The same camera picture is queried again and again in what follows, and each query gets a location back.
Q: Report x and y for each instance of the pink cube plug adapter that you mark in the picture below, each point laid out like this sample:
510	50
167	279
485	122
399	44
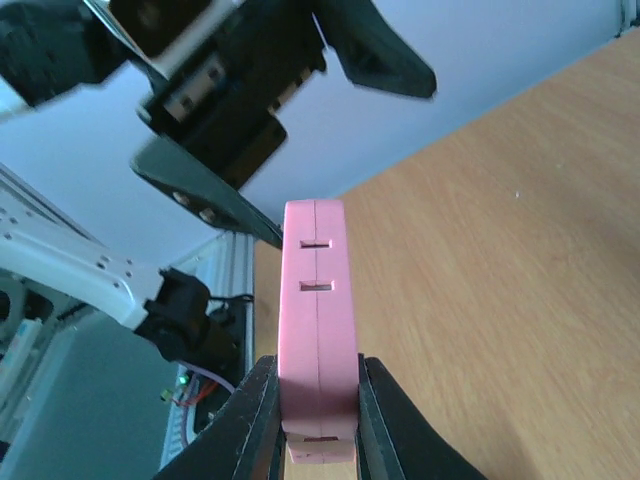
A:
317	343

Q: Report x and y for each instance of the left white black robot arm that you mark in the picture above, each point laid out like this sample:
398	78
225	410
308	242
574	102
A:
49	48

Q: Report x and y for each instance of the blue slotted cable duct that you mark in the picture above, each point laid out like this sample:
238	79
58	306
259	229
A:
180	424

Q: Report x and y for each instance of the left small circuit board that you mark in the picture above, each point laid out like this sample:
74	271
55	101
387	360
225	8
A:
185	392

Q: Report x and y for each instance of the aluminium front rail frame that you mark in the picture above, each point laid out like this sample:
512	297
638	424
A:
235	280

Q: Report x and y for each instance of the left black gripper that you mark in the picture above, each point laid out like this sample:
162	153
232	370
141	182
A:
220	104

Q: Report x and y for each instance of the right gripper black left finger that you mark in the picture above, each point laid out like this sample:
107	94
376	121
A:
243	442

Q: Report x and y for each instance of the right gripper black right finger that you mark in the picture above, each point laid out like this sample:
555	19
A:
394	441

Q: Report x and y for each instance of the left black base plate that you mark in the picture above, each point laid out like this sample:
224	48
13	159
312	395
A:
231	359

